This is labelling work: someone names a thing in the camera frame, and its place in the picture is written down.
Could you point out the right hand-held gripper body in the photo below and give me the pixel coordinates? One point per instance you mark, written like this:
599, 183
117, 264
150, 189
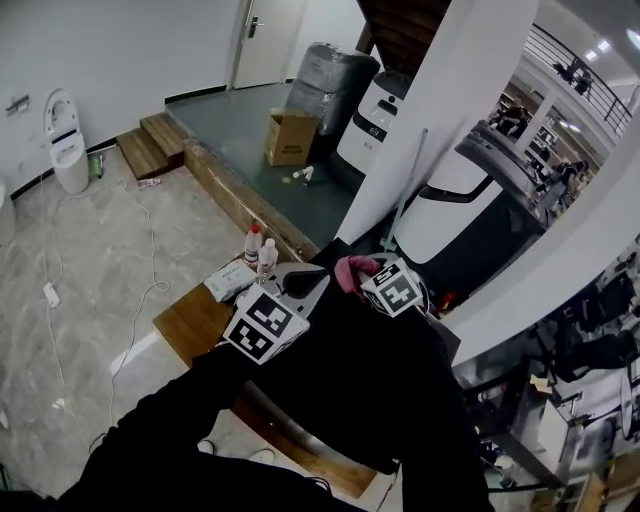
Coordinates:
395, 292

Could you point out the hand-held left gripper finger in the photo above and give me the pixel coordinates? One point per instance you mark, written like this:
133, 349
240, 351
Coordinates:
320, 287
295, 268

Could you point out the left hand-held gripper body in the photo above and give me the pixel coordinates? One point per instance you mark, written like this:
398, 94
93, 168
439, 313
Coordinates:
265, 325

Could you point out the pink cloth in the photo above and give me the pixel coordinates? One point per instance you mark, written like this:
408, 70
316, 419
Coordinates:
347, 275

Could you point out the black mini fridge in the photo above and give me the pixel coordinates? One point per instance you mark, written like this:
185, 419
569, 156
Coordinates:
340, 360

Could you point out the person's right forearm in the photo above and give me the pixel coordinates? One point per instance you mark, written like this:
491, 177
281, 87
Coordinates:
450, 400

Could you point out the person's left forearm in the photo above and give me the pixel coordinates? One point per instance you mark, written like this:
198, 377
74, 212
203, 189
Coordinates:
150, 425

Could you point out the white-capped clear bottle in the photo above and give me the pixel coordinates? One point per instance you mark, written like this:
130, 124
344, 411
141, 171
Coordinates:
267, 257

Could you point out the red-capped plastic bottle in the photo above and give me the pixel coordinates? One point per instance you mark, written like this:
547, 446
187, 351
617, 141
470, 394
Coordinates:
252, 247

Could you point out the red canister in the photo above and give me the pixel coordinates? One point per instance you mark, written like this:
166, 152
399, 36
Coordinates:
446, 302

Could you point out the white wet wipes pack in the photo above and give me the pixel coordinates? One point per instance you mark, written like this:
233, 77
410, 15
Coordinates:
230, 280

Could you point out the wooden low table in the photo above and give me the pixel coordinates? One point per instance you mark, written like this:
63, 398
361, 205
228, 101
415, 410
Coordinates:
190, 325

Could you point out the large white black robot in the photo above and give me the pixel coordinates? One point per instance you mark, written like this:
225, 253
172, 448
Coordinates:
450, 220

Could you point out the wooden platform edging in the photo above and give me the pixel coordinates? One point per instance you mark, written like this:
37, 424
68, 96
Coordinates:
240, 195

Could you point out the small white spray bottle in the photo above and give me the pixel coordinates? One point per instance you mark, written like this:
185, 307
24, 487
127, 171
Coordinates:
304, 175

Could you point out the open cardboard box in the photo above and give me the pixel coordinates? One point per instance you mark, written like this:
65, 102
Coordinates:
292, 142

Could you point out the small white service robot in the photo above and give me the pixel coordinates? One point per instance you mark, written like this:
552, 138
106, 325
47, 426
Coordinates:
370, 130

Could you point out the person's white shoe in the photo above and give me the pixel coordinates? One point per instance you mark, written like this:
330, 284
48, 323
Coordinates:
262, 455
206, 446

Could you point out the pink packet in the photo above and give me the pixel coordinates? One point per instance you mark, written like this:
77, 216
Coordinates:
149, 183

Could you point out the person's black clothed body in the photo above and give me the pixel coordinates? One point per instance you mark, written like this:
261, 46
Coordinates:
225, 492

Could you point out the plastic-wrapped grey appliance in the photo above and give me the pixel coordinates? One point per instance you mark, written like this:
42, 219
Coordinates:
330, 85

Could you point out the wooden steps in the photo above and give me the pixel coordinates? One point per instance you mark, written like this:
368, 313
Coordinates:
150, 145

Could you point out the white power adapter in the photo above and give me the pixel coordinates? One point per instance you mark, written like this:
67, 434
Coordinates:
51, 295

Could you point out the green bottle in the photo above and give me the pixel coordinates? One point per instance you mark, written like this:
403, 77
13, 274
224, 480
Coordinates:
96, 166

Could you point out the white door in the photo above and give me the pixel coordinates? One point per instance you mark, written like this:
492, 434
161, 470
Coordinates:
270, 45

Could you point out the wooden staircase underside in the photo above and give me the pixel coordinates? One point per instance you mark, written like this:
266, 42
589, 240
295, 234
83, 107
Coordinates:
400, 30

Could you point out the black metal railing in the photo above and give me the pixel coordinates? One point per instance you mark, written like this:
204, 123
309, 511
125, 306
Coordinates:
600, 90

